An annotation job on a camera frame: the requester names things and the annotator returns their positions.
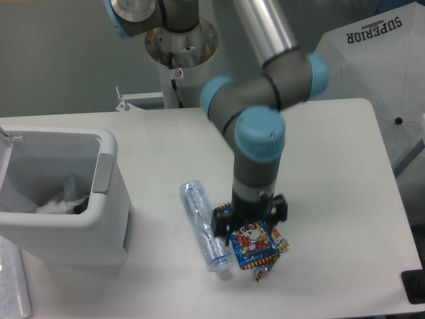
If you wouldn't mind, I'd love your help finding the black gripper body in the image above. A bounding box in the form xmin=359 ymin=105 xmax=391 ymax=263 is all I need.
xmin=232 ymin=191 xmax=274 ymax=229

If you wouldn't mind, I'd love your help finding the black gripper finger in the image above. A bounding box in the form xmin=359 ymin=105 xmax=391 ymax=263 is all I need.
xmin=264 ymin=194 xmax=288 ymax=235
xmin=214 ymin=209 xmax=234 ymax=247

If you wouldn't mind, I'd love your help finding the crushed clear plastic bottle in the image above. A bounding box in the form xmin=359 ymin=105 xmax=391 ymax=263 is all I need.
xmin=179 ymin=180 xmax=230 ymax=280

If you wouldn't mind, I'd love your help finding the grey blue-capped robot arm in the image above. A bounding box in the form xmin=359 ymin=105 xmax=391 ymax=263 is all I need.
xmin=104 ymin=1 xmax=329 ymax=240

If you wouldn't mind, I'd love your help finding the white trash can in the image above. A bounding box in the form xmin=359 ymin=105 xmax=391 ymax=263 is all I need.
xmin=1 ymin=125 xmax=132 ymax=266

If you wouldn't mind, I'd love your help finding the blue snack wrapper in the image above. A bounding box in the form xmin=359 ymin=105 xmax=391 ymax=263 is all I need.
xmin=229 ymin=221 xmax=290 ymax=283

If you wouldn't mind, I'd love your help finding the white crumpled tissue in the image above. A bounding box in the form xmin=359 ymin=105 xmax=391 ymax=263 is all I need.
xmin=36 ymin=174 xmax=90 ymax=215

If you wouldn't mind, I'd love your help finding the black device at edge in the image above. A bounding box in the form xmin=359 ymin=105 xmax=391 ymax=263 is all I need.
xmin=401 ymin=269 xmax=424 ymax=304

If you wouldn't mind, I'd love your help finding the white Superior umbrella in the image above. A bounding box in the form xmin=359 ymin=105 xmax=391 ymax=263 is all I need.
xmin=315 ymin=2 xmax=424 ymax=165

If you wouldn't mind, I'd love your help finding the white paper sheet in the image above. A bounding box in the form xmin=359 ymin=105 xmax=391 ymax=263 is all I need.
xmin=1 ymin=237 xmax=33 ymax=318

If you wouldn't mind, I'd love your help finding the white metal base frame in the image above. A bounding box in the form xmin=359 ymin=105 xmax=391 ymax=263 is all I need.
xmin=115 ymin=86 xmax=165 ymax=112

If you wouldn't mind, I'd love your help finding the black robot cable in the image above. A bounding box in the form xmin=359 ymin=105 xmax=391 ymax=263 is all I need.
xmin=167 ymin=51 xmax=184 ymax=109

